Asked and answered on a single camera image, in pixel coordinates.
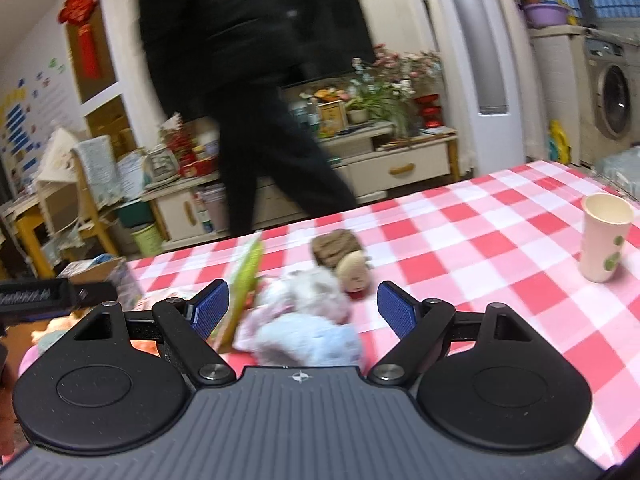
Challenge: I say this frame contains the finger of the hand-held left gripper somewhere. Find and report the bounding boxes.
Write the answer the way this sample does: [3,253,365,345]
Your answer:
[0,280,118,325]

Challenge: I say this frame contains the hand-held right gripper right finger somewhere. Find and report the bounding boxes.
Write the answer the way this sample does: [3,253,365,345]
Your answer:
[367,281,543,387]

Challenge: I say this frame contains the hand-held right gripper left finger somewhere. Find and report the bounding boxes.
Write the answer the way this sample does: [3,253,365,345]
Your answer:
[72,280,237,387]

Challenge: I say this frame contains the orange towel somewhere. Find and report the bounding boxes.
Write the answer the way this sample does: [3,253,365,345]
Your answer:
[30,312,163,358]

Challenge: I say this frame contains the white pink baby mittens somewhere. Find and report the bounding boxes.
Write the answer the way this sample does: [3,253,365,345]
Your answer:
[240,267,353,351]

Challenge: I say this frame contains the lime green cloth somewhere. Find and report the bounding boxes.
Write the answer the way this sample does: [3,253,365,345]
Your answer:
[212,235,266,351]

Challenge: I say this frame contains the brown hedgehog plush toy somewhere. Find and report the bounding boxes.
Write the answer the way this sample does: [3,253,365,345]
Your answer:
[311,229,373,301]

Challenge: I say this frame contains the printed white box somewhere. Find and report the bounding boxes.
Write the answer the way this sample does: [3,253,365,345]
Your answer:
[57,256,146,311]

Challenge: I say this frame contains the wooden desk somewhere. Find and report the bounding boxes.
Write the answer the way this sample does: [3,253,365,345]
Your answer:
[0,192,56,281]

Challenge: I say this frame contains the light green trash bin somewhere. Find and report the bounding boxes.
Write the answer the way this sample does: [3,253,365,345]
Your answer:
[131,222,163,256]

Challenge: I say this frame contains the red white checked tablecloth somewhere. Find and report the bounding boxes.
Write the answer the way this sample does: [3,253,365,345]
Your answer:
[20,160,640,463]

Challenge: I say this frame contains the dark green bin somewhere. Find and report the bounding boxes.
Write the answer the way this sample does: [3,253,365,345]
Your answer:
[117,199,153,228]

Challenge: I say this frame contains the red box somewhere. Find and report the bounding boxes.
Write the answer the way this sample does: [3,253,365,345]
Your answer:
[180,157,218,177]

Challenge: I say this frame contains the cream television cabinet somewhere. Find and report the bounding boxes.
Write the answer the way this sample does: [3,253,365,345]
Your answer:
[145,120,461,248]

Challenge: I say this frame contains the chair with knitted cover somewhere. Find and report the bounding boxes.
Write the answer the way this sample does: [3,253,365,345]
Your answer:
[75,135,123,271]

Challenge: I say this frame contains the red berry branches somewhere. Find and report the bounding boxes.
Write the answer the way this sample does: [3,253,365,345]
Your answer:
[160,115,201,161]

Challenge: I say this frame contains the red candle holder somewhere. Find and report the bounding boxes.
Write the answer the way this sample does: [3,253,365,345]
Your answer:
[415,94,443,130]

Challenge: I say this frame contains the white paper cup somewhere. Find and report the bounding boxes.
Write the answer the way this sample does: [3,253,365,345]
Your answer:
[579,193,635,283]

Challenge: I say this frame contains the bunch of pink flowers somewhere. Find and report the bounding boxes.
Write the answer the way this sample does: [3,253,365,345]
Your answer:
[350,45,443,133]

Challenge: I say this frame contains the yellow bottle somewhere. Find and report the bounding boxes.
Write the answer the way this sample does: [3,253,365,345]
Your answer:
[547,120,571,163]

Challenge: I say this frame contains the crumpled clear plastic sheet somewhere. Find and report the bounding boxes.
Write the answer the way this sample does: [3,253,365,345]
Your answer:
[595,147,640,196]

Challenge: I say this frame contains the white standing air conditioner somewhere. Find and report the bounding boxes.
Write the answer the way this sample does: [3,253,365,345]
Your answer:
[435,0,531,176]

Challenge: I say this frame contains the front-load washing machine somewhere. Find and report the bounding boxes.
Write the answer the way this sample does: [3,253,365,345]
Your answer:
[527,27,588,166]

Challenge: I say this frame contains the red hanging knot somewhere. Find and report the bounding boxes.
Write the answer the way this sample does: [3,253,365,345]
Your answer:
[57,0,103,81]

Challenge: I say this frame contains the black television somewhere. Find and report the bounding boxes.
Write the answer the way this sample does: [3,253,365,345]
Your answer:
[250,0,376,91]

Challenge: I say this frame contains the grey washing machine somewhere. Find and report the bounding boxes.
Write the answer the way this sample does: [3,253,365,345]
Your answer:
[580,35,640,166]

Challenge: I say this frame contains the purple basin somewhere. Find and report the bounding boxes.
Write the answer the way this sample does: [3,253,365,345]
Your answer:
[522,2,571,29]

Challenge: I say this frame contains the wall poster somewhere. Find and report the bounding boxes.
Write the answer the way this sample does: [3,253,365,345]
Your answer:
[0,55,71,181]

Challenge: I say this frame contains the gold photo frame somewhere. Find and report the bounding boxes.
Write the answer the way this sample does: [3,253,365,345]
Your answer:
[317,100,348,136]

